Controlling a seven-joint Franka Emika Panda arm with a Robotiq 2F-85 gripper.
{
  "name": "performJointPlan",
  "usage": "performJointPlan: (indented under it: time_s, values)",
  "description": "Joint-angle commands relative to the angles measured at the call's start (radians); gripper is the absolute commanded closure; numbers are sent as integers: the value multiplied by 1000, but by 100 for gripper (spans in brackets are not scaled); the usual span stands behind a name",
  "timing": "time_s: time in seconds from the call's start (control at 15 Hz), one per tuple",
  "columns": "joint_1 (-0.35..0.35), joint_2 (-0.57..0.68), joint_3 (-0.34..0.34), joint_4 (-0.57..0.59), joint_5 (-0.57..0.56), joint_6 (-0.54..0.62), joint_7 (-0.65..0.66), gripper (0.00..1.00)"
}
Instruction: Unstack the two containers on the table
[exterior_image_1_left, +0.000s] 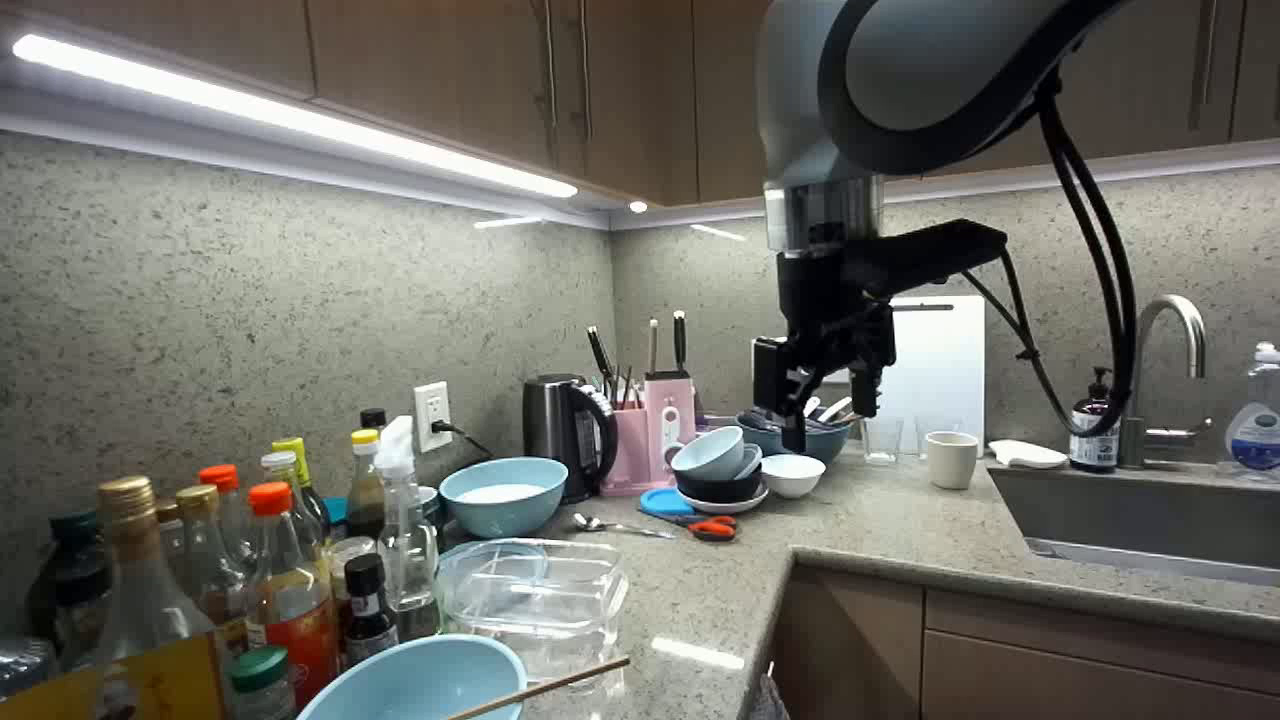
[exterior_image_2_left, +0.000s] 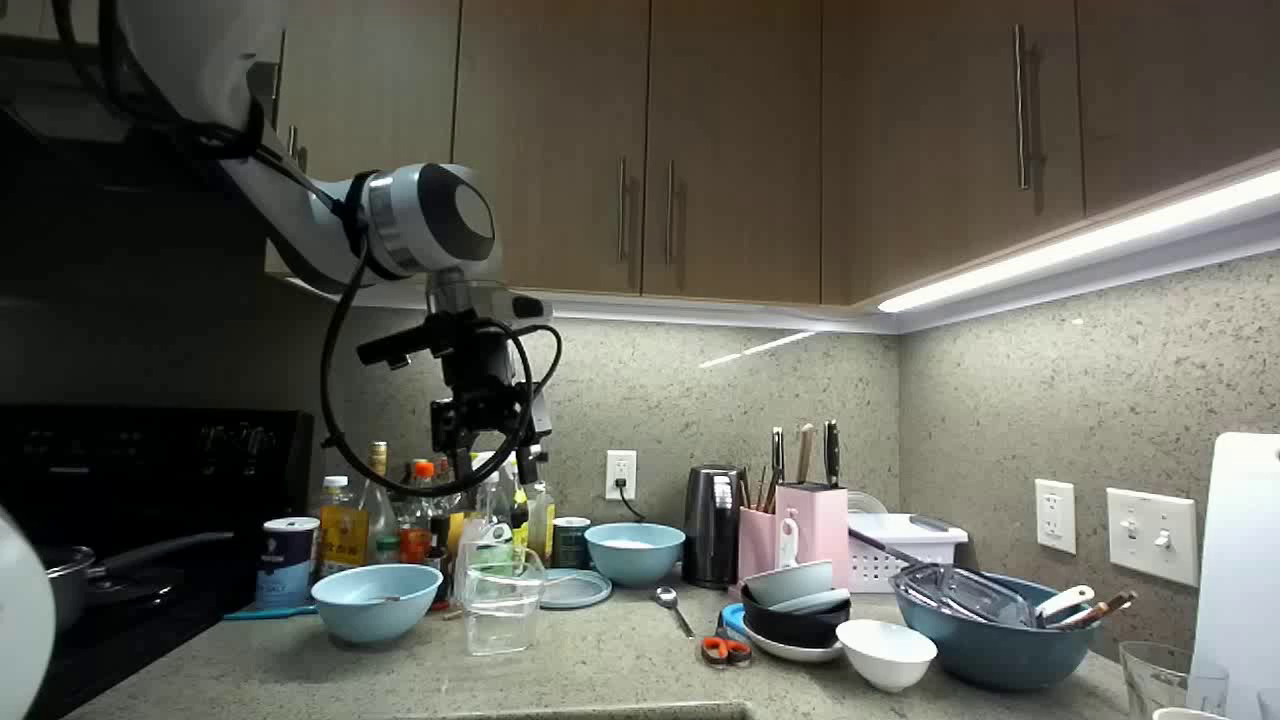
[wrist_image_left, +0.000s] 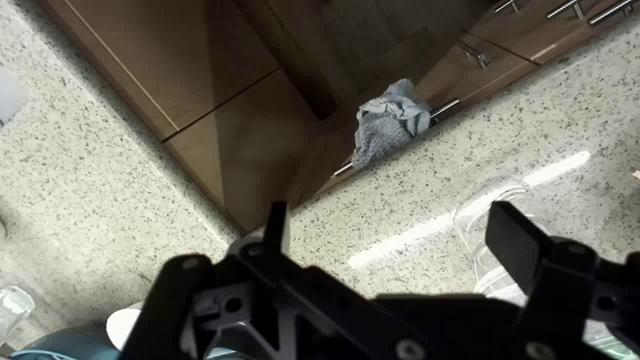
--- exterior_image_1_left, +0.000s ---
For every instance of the white cutting board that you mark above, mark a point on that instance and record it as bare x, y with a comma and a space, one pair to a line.
937, 378

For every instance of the wooden chopstick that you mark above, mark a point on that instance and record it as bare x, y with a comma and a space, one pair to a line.
542, 688

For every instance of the pink knife block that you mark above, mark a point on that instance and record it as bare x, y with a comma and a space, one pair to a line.
650, 435

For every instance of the yellow cap oil bottle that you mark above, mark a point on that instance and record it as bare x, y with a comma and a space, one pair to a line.
364, 496

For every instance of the chrome faucet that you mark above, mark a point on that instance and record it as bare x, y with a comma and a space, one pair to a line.
1164, 417

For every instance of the orange scissors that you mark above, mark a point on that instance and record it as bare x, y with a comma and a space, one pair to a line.
715, 531

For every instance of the green cap jar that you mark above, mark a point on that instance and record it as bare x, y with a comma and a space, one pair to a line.
260, 685

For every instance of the metal spoon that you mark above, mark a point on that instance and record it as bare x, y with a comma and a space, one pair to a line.
582, 523

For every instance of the light blue front bowl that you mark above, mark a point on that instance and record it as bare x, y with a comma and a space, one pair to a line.
420, 680

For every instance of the black electric kettle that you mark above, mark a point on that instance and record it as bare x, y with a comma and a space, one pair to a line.
569, 423

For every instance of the clear spray bottle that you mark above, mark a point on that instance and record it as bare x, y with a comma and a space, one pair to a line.
411, 542

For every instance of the stacked grey bowls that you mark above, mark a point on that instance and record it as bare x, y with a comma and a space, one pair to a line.
723, 470

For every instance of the black cap small bottle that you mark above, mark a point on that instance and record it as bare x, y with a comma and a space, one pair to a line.
364, 619

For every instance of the gold cap sauce bottle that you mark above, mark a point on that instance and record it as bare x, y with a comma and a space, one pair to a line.
154, 659

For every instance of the light blue bowl near kettle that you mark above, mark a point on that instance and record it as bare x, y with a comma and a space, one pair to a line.
507, 496

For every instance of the white wall outlet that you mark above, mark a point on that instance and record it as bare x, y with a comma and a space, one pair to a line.
434, 414

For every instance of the blue lid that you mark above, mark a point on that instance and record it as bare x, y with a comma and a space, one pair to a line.
666, 507

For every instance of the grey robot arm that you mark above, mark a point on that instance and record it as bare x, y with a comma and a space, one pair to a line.
864, 89

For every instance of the dark blue mixing bowl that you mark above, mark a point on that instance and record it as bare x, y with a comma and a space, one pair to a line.
817, 437

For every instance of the under cabinet light strip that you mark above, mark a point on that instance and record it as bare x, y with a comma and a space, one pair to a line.
274, 112

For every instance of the orange cap sauce bottle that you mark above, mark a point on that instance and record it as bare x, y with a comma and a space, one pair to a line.
289, 592

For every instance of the small white bowl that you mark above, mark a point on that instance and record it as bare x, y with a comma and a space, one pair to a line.
788, 475

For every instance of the black soap dispenser bottle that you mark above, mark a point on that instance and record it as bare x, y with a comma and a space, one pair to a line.
1092, 444

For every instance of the white mug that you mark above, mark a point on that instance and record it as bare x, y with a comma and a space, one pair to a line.
951, 457

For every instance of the large clear plastic container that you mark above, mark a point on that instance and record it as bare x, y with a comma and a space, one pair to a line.
551, 602

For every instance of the drinking glass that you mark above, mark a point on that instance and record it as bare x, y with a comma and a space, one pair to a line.
880, 442

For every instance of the blue dish soap bottle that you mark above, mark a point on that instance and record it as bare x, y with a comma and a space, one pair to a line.
1255, 435

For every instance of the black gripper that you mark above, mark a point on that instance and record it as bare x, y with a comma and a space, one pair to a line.
839, 302

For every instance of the white sponge dish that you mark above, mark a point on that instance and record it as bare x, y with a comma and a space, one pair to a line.
1020, 453

